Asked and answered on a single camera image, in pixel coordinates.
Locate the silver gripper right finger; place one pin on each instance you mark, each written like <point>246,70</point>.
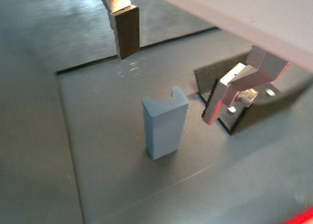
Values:
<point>262,68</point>

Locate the red peg board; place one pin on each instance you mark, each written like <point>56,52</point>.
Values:
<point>301,218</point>

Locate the light blue arch block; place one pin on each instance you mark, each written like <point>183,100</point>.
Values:
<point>165,119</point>

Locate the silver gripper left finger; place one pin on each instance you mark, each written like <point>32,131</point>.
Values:
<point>123,17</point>

